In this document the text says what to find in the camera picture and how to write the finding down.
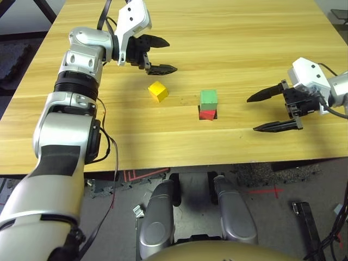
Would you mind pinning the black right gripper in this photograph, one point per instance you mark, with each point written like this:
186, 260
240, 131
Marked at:
301, 103

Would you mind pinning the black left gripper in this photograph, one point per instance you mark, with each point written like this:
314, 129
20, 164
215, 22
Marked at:
137, 51

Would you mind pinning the yellow wooden block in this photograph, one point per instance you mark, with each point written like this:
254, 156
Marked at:
158, 91

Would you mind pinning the green wooden block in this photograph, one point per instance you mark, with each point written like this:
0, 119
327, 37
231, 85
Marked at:
208, 98

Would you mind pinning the red wooden block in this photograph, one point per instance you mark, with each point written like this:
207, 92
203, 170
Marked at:
208, 114

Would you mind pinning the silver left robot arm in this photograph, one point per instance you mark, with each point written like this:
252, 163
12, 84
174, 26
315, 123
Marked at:
62, 130

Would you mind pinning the black table leg bar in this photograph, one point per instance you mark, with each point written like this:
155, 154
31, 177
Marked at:
293, 164
11, 176

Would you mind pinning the dark speckled floor mat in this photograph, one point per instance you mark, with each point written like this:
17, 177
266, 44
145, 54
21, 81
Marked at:
258, 174

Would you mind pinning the grey right robot leg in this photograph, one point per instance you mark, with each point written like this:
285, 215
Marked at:
236, 214

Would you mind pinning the grey robot leg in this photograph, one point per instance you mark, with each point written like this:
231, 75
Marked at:
157, 217
236, 214

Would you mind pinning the black flat stand plate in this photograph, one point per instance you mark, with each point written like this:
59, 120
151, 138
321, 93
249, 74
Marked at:
340, 14

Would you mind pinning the black bar floor device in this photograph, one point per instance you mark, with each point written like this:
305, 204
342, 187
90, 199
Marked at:
305, 223

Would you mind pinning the small grey floor box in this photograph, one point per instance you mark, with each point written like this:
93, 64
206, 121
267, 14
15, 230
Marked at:
338, 209

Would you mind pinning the grey interlocking floor tile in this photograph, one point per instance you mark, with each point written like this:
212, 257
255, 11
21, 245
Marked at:
100, 190

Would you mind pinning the dark foam floor mat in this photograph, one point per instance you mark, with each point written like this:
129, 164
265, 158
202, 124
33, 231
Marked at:
13, 61

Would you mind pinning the beige robot torso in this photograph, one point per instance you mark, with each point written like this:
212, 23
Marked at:
217, 253

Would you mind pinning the short red tape strip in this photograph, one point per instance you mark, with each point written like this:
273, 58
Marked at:
112, 202

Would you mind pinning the grey left robot leg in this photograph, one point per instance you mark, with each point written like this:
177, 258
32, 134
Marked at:
157, 217

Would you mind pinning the small silver floor item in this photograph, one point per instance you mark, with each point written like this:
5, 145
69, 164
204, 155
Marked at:
138, 212

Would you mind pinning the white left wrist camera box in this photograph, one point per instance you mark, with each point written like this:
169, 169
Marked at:
133, 16

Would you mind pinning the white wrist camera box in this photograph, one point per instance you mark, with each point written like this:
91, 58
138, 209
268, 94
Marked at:
133, 16
307, 72

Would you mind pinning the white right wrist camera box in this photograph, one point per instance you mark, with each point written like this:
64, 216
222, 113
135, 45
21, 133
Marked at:
307, 72

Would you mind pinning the black furniture frame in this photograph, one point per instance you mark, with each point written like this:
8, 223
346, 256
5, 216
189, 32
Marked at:
48, 12

